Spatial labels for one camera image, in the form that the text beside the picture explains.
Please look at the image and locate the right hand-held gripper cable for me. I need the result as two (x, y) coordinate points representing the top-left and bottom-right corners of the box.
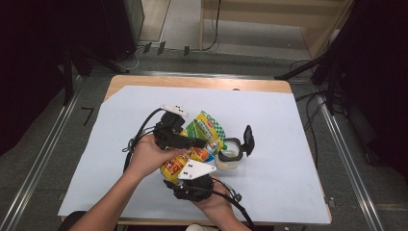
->
(211, 177), (256, 231)

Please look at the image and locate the pale blue paper sheet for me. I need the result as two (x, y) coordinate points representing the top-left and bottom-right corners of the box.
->
(57, 85), (332, 224)

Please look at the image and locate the yellow green refill pouch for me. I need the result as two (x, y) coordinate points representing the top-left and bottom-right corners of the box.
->
(159, 110), (229, 186)

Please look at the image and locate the white cup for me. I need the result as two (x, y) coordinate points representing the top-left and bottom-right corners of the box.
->
(186, 223), (213, 231)

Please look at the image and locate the glass jar with black lid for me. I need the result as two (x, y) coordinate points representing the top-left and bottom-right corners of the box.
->
(215, 124), (256, 171)

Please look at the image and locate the person's left hand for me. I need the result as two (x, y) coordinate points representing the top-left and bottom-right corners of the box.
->
(123, 133), (187, 181)

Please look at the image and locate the dark curtain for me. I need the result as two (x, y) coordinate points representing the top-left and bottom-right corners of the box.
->
(320, 0), (408, 181)
(0, 0), (107, 157)

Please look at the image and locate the wooden table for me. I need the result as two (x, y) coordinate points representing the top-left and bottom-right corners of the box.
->
(104, 75), (333, 227)

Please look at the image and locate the black stand leg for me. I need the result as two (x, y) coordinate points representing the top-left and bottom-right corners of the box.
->
(274, 54), (325, 81)

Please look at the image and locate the metal floor rail crosswise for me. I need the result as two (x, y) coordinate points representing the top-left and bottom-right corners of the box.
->
(86, 70), (319, 81)

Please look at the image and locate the black floor cable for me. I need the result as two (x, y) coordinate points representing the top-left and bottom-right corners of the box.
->
(290, 59), (347, 168)

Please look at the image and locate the person's right hand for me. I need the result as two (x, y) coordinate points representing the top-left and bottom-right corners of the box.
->
(191, 176), (239, 223)

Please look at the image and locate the light wooden furniture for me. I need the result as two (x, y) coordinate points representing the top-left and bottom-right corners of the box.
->
(199, 0), (355, 61)

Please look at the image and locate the long metal floor rail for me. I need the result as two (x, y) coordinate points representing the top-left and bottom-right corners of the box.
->
(316, 94), (384, 231)
(0, 75), (88, 231)

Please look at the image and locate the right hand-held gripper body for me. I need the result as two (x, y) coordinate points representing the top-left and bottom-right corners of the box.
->
(171, 159), (217, 203)

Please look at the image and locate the black cabinet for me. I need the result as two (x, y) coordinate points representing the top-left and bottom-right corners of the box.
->
(100, 0), (145, 64)

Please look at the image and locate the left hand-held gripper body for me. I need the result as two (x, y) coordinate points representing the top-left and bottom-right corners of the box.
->
(153, 104), (193, 151)

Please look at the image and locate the hanging black cable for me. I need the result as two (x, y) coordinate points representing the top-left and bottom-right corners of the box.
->
(189, 0), (222, 52)

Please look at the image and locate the grey floor cable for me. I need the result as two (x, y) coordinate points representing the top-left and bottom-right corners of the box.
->
(115, 47), (142, 73)

